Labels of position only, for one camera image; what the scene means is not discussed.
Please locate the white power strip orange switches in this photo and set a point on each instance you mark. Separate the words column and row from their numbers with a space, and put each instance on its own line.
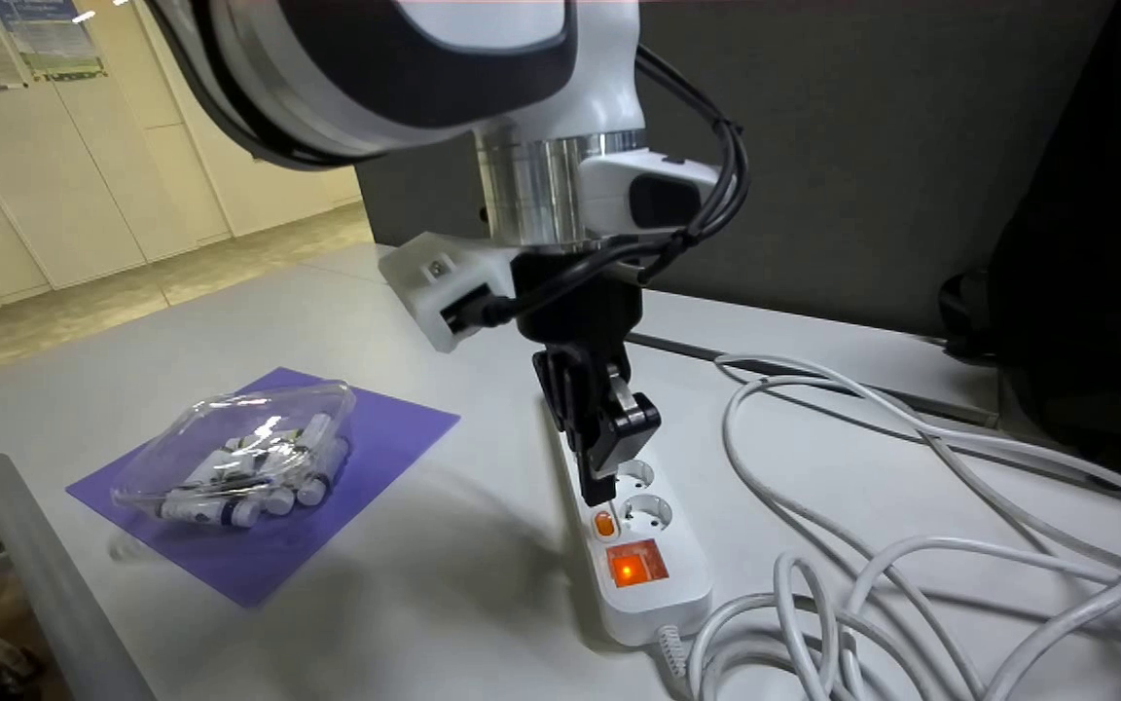
column 645, row 588

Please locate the purple mat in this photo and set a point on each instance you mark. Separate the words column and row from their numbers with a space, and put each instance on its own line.
column 381, row 449

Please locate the white tube with dark cap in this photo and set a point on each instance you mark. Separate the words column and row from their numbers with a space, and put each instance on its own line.
column 260, row 512
column 191, row 503
column 312, row 490
column 318, row 432

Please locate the clear plastic container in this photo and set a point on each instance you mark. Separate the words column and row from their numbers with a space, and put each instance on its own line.
column 243, row 432

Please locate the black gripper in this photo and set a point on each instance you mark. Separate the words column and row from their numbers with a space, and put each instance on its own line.
column 587, row 306

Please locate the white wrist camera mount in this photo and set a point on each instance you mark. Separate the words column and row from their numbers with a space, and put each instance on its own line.
column 436, row 285

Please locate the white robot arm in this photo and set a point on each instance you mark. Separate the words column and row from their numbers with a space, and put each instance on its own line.
column 431, row 79

